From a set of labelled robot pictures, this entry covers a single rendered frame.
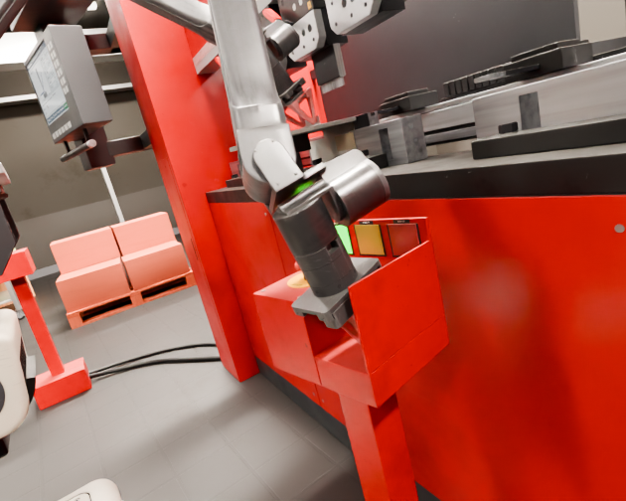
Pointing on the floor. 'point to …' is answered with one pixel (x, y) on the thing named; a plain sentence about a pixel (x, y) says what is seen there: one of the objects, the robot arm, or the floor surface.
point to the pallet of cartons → (74, 302)
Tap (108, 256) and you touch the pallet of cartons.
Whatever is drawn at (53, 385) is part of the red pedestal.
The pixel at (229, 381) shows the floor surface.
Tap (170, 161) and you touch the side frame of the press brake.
